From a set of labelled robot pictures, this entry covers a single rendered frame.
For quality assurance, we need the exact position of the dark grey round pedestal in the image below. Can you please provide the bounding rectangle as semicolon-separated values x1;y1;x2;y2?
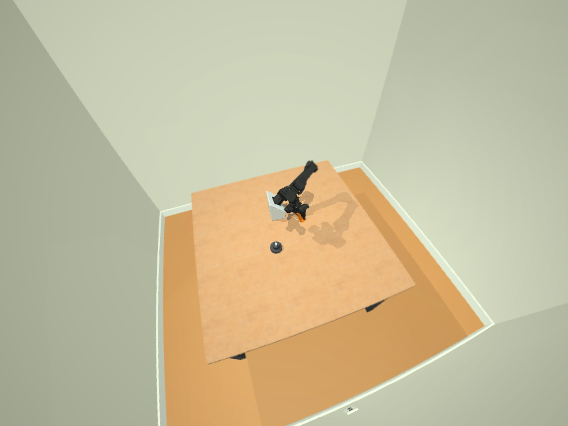
270;241;282;254

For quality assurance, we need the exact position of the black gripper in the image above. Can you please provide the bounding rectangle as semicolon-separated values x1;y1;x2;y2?
288;196;309;220

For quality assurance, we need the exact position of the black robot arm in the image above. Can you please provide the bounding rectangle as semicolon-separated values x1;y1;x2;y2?
272;161;318;214

